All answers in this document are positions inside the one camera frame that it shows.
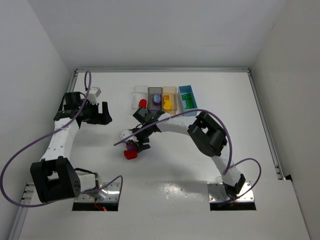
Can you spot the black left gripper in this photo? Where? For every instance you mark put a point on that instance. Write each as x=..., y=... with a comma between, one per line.
x=99, y=113

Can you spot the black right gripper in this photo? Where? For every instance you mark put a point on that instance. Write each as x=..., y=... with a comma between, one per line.
x=139, y=142

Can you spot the red purple lego stack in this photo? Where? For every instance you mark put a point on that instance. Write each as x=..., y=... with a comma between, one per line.
x=131, y=152

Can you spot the red rounded lego brick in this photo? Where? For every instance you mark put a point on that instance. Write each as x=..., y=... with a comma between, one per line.
x=142, y=103

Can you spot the yellow lego brick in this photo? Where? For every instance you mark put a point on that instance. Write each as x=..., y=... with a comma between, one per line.
x=167, y=105

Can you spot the purple paw print lego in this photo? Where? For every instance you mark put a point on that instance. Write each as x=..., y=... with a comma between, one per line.
x=157, y=99

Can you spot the yellow striped curved lego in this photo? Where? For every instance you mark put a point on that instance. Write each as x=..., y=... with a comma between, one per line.
x=166, y=98

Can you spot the green lego brick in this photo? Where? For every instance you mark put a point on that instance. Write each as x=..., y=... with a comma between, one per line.
x=188, y=105

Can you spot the green lego plate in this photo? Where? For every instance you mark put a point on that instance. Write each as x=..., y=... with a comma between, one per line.
x=186, y=97

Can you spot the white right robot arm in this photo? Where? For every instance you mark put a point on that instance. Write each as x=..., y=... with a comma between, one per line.
x=210, y=138

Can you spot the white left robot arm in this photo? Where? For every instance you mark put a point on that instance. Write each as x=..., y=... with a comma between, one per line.
x=54, y=176

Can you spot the clear transparent container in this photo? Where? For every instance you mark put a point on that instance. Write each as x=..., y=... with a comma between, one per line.
x=139, y=92

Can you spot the grey transparent container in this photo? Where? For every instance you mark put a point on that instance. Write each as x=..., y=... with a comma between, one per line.
x=151, y=92

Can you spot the amber transparent container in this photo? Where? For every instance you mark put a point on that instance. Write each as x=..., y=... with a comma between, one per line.
x=172, y=91

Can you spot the blue container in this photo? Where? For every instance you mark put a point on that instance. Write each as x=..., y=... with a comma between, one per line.
x=183, y=90

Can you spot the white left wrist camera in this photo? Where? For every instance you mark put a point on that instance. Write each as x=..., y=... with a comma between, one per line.
x=93, y=95

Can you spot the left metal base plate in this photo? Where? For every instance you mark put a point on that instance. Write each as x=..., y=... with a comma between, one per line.
x=106, y=200

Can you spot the aluminium frame rail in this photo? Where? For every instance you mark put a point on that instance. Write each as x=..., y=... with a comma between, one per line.
x=164, y=70

